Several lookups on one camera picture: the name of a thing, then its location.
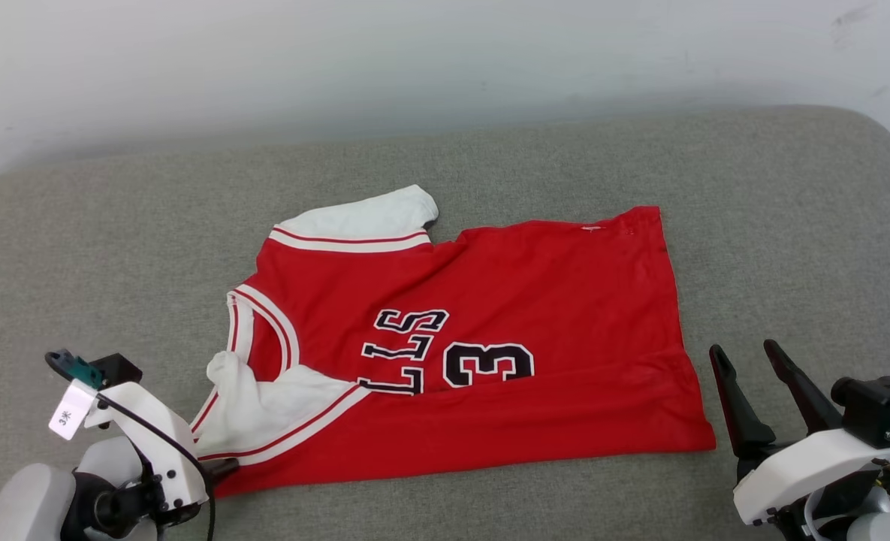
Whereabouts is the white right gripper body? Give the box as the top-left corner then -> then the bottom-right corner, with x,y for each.
732,427 -> 890,527

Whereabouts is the teal left cable connector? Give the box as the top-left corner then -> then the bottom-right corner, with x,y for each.
44,349 -> 107,391

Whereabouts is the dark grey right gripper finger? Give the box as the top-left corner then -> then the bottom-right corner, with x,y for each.
763,339 -> 845,438
708,343 -> 777,461

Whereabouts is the white paper cable tag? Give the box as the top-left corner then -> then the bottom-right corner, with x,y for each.
48,379 -> 97,441

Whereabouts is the red and white basketball jersey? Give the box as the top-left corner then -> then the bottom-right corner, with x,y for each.
189,184 -> 717,499

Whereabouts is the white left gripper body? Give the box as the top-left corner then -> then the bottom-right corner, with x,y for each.
84,381 -> 213,512

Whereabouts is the grey fabric sofa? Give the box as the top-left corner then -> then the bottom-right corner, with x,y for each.
0,105 -> 890,541

